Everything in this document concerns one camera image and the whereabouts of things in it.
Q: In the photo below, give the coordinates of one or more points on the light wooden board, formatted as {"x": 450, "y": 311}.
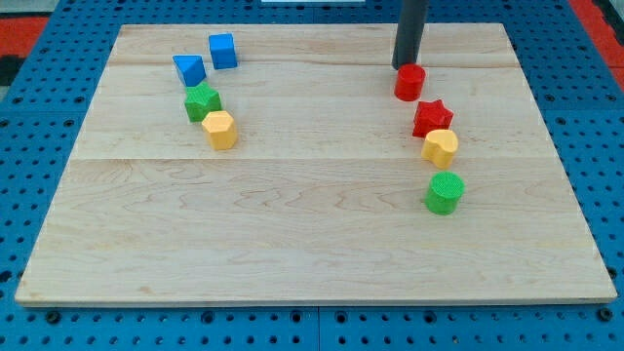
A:
{"x": 320, "y": 202}

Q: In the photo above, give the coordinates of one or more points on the blue cube block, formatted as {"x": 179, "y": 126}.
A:
{"x": 222, "y": 49}

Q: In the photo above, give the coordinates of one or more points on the yellow hexagon block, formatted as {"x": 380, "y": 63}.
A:
{"x": 220, "y": 130}

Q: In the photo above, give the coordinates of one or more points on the yellow heart block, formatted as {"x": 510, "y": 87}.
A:
{"x": 439, "y": 148}

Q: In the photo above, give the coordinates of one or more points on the red star block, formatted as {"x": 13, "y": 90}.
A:
{"x": 430, "y": 116}

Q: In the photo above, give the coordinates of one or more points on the green star block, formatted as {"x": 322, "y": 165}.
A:
{"x": 200, "y": 101}

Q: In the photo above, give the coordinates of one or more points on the green cylinder block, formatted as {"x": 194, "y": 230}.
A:
{"x": 444, "y": 192}

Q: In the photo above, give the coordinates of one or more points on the red cylinder block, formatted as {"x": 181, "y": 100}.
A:
{"x": 409, "y": 82}

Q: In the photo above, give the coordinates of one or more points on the blue triangular prism block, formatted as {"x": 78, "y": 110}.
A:
{"x": 190, "y": 69}

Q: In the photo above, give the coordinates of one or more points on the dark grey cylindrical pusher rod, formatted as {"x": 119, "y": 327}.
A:
{"x": 412, "y": 19}

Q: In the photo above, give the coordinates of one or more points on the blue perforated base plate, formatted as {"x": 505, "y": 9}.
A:
{"x": 570, "y": 51}

